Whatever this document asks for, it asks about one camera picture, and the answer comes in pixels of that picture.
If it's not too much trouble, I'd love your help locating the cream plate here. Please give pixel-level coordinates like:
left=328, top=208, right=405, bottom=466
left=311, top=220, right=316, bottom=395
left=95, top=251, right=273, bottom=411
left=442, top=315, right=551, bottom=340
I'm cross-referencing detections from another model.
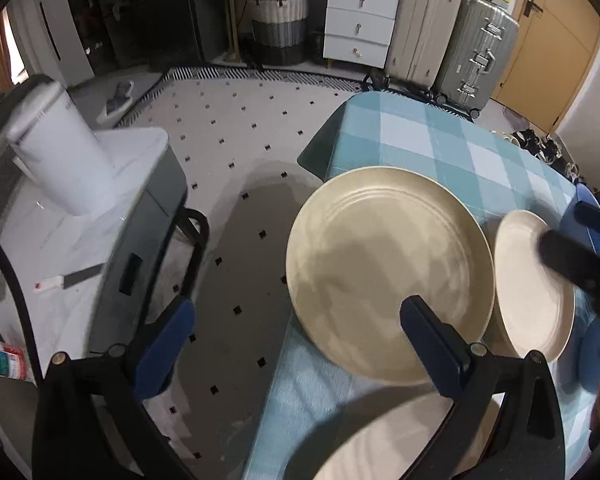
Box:
left=493, top=210, right=576, bottom=363
left=285, top=166, right=495, bottom=386
left=308, top=389, right=502, bottom=480

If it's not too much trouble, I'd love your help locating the blue bowl front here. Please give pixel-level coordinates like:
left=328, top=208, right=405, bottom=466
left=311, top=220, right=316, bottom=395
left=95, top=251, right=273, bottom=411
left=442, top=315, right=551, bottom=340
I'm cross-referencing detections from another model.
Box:
left=577, top=318, right=600, bottom=393

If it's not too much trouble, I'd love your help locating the grey white side cabinet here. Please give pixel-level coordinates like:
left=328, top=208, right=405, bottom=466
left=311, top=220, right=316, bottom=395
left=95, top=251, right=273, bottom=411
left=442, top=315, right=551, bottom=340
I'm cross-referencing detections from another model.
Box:
left=0, top=128, right=187, bottom=368

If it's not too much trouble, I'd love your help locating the teal checked tablecloth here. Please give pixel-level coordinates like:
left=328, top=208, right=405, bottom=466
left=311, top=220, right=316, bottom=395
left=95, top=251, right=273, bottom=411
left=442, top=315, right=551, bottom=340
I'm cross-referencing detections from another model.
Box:
left=242, top=92, right=578, bottom=479

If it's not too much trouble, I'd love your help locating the plastic water bottle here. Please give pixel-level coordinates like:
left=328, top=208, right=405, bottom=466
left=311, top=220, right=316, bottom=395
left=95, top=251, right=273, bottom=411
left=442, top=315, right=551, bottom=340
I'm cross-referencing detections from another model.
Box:
left=0, top=341, right=29, bottom=380

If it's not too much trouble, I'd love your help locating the wooden door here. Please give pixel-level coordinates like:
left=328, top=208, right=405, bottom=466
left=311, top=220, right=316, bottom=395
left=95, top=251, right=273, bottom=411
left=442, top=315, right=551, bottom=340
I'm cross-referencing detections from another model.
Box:
left=493, top=0, right=600, bottom=133

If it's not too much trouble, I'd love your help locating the white electric kettle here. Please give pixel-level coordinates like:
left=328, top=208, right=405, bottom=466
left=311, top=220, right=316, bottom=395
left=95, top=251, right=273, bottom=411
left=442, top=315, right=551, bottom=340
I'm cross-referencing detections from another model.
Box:
left=5, top=80, right=116, bottom=217

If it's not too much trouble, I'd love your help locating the silver hard suitcase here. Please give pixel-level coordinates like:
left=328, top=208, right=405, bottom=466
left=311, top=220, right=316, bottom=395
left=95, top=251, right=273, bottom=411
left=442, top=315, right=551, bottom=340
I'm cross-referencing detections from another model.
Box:
left=434, top=0, right=519, bottom=119

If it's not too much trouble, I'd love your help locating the beige hard suitcase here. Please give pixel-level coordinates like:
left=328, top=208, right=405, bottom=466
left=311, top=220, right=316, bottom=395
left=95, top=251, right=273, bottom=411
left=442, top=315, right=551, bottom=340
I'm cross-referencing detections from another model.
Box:
left=385, top=0, right=462, bottom=91

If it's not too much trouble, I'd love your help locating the woven laundry basket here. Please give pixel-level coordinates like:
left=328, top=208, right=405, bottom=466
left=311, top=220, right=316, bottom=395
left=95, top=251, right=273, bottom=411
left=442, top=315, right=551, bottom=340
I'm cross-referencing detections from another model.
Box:
left=247, top=0, right=310, bottom=66

